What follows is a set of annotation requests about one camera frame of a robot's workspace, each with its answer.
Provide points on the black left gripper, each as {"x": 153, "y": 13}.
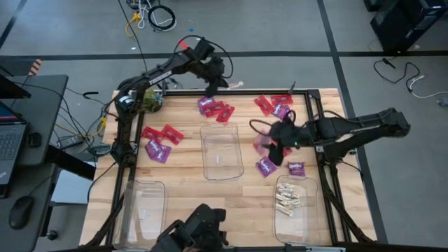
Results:
{"x": 211, "y": 70}

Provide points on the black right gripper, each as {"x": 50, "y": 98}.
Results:
{"x": 288, "y": 134}

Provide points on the clear plastic bin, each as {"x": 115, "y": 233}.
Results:
{"x": 222, "y": 164}
{"x": 301, "y": 227}
{"x": 143, "y": 224}

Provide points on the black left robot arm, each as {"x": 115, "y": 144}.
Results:
{"x": 159, "y": 75}

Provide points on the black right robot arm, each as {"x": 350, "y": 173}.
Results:
{"x": 350, "y": 126}

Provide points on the green potted plant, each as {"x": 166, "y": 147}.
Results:
{"x": 152, "y": 101}

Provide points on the grey black device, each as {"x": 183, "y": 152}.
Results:
{"x": 99, "y": 150}

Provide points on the black computer tower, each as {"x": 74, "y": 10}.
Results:
{"x": 432, "y": 12}
{"x": 395, "y": 31}

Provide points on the black side desk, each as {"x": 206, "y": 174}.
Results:
{"x": 45, "y": 105}

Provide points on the orange black striped marker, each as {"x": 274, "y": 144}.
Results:
{"x": 35, "y": 66}

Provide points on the small black desk device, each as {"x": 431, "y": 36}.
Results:
{"x": 34, "y": 139}

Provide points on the black desk monitor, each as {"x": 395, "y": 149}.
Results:
{"x": 10, "y": 87}

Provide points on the grey laptop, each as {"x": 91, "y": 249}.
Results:
{"x": 10, "y": 143}

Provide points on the black round knob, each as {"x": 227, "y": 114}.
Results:
{"x": 52, "y": 235}

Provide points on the black computer mouse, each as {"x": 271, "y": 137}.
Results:
{"x": 21, "y": 211}

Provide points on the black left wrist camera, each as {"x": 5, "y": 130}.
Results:
{"x": 203, "y": 46}

